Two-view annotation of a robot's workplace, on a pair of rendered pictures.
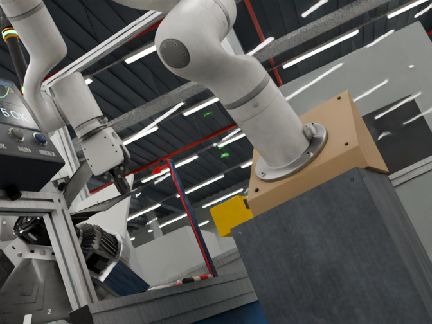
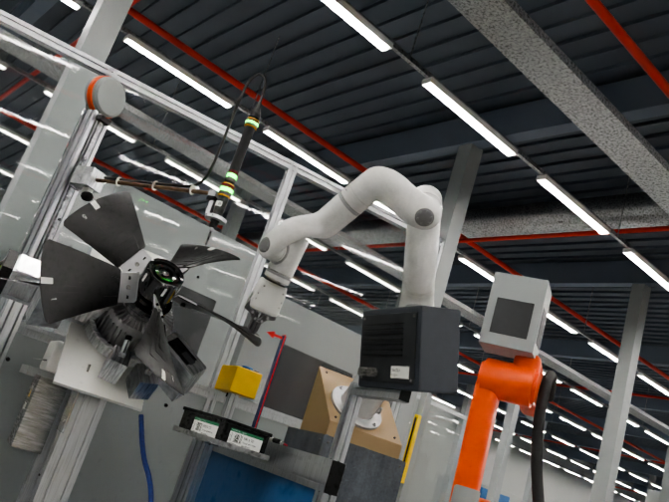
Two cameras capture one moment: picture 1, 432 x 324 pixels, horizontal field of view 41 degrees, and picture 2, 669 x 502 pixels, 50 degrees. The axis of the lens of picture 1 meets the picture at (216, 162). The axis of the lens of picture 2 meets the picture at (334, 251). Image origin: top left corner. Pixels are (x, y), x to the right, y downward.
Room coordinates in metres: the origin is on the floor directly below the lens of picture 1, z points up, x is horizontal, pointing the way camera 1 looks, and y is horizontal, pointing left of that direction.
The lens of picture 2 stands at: (-0.27, 1.69, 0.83)
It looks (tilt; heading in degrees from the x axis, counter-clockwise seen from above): 16 degrees up; 315
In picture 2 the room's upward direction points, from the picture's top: 18 degrees clockwise
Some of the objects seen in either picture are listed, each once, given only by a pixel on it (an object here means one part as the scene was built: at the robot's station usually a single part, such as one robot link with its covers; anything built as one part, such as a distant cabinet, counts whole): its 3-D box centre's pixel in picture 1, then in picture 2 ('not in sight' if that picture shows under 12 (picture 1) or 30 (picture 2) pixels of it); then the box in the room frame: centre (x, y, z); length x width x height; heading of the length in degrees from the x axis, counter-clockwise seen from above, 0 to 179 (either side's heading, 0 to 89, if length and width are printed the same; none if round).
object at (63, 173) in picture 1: (59, 174); (87, 178); (2.15, 0.60, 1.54); 0.10 x 0.07 x 0.08; 15
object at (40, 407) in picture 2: not in sight; (37, 412); (1.93, 0.53, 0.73); 0.15 x 0.09 x 0.22; 160
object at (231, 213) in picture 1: (240, 218); (237, 382); (1.69, 0.00, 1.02); 0.16 x 0.10 x 0.11; 160
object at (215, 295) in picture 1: (208, 298); (262, 454); (1.32, 0.13, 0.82); 0.90 x 0.04 x 0.08; 160
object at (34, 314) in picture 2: not in sight; (49, 306); (1.73, 0.74, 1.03); 0.15 x 0.10 x 0.14; 160
